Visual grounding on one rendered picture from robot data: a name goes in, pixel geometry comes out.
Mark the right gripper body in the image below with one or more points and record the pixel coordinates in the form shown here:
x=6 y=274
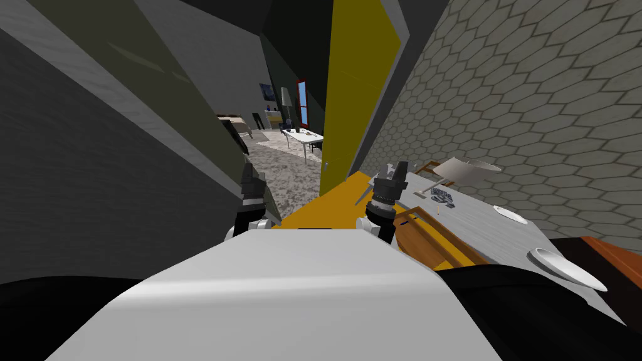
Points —
x=390 y=181

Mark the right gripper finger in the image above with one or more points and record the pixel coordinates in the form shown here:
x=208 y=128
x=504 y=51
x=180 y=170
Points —
x=402 y=170
x=389 y=170

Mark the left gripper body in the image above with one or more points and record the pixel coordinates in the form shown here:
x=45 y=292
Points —
x=253 y=184

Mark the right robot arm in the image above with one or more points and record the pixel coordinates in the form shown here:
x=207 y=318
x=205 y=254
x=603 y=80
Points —
x=383 y=203

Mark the brown wooden chair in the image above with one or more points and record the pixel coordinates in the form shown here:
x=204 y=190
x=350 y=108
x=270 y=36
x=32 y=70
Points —
x=426 y=240
x=430 y=167

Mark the pale grey rug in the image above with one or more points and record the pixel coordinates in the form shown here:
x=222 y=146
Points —
x=275 y=141

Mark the grey patterned flat object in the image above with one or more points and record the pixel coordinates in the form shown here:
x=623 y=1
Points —
x=443 y=197

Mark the white table lamp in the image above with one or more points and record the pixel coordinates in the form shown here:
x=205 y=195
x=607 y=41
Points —
x=459 y=170

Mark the beige bed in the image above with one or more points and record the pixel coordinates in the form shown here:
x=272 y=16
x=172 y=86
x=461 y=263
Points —
x=235 y=123

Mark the yellow white sideboard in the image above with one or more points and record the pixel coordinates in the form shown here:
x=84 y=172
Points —
x=274 y=119

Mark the white dining table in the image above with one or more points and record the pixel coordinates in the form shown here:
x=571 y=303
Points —
x=302 y=136

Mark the yellow door leaf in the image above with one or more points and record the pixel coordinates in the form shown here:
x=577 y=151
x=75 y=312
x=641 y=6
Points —
x=358 y=95

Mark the grey floor lamp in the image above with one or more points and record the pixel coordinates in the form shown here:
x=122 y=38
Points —
x=286 y=100

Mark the grey wooden table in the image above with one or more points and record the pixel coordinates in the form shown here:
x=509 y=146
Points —
x=476 y=223

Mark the red framed window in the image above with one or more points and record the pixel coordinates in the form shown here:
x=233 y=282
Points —
x=302 y=103

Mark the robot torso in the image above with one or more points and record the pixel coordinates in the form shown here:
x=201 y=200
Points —
x=281 y=296

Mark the small white plate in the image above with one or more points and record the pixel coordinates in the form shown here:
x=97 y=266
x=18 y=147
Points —
x=510 y=214

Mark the dark olive door leaf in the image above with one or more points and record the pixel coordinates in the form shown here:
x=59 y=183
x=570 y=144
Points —
x=165 y=105

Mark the large white plate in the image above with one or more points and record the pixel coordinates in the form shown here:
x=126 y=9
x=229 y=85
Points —
x=567 y=268

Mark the reddish brown cabinet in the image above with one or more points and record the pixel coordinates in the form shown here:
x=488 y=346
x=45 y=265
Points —
x=609 y=260

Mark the dark blue wall picture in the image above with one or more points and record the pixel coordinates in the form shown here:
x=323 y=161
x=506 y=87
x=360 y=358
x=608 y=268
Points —
x=267 y=92

